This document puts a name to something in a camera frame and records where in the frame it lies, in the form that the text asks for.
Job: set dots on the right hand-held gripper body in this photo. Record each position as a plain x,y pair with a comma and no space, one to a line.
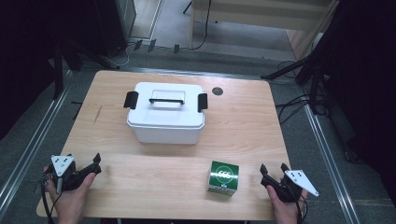
299,180

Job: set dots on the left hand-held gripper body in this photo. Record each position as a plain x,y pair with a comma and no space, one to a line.
62,165

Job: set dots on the green cardboard box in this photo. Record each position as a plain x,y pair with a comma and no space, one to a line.
223,175

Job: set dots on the white plastic storage box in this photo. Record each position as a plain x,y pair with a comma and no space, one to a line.
168,135

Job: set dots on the person's right hand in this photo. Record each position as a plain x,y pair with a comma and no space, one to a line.
286,213

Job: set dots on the person's left hand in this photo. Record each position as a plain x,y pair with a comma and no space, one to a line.
70,202

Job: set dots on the black metal stand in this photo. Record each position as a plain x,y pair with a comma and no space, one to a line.
58,71

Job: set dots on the black tripod stand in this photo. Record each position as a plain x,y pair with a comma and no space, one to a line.
314,81

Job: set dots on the dark round table grommet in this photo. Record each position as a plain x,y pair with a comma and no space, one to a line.
217,91

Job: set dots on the black curtain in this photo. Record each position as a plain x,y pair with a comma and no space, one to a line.
367,77
25,62

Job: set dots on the black floor tape strip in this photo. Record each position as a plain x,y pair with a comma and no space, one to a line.
138,45
152,45
176,48

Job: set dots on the black cabinet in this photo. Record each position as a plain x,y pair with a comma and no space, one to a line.
116,25

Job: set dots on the light wooden furniture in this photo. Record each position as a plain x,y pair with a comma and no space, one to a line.
264,12

